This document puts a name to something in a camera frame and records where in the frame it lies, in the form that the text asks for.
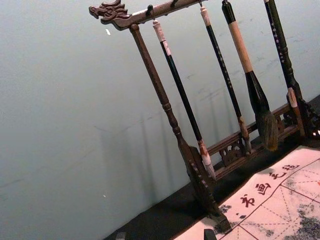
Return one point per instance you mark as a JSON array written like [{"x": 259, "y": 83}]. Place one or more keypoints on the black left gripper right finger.
[{"x": 209, "y": 235}]

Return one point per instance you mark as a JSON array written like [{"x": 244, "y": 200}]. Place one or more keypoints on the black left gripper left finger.
[{"x": 121, "y": 236}]

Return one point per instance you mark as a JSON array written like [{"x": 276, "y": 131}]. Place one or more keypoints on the black table cloth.
[{"x": 162, "y": 212}]

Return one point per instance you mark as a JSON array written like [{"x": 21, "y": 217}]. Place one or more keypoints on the white red-grid calligraphy sheet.
[{"x": 275, "y": 200}]

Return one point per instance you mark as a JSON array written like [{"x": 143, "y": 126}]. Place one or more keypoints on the black brush with white cap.
[{"x": 180, "y": 87}]

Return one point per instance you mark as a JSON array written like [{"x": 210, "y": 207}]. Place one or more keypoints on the dark wooden dragon brush rack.
[{"x": 150, "y": 75}]

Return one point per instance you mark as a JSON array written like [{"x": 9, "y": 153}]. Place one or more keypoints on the thin black calligraphy brush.
[{"x": 222, "y": 62}]

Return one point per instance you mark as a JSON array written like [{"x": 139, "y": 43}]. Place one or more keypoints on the black brush with white ferrule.
[{"x": 278, "y": 42}]

